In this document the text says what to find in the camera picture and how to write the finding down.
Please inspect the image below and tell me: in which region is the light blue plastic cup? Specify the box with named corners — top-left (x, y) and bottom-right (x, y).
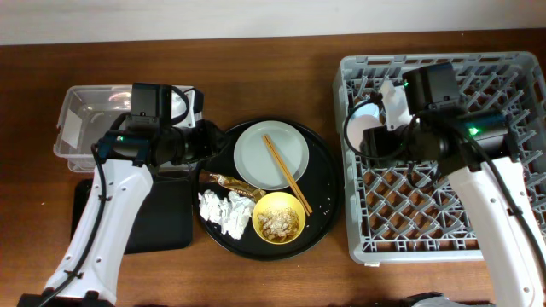
top-left (346, 103), bottom-right (383, 151)

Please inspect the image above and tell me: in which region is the black round tray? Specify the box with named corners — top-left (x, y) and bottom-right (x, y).
top-left (194, 118), bottom-right (344, 261)

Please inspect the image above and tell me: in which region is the gold coffee sachet wrapper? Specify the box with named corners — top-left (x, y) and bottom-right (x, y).
top-left (199, 171), bottom-right (266, 202)

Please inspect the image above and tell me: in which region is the white tissue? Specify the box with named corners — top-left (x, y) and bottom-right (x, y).
top-left (198, 189), bottom-right (255, 240)

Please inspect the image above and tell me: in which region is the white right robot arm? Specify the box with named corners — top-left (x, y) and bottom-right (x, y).
top-left (347, 107), bottom-right (545, 306)

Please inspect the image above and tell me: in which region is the grey dishwasher rack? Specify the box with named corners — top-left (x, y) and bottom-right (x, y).
top-left (332, 52), bottom-right (545, 266)

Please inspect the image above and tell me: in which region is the yellow bowl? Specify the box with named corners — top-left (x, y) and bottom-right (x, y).
top-left (252, 192), bottom-right (306, 245)

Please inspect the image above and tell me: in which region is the black rectangular tray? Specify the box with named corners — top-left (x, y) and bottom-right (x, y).
top-left (69, 172), bottom-right (194, 256)

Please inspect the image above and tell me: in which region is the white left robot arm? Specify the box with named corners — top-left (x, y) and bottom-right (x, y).
top-left (18, 119), bottom-right (227, 306)

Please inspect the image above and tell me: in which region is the clear plastic waste bin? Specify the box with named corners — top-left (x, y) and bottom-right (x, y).
top-left (53, 84), bottom-right (202, 173)

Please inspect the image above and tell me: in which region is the wooden chopstick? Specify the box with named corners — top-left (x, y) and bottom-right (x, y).
top-left (264, 134), bottom-right (314, 214)
top-left (262, 135), bottom-right (311, 216)

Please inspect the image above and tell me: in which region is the grey round plate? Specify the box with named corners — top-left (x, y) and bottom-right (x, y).
top-left (234, 120), bottom-right (310, 190)

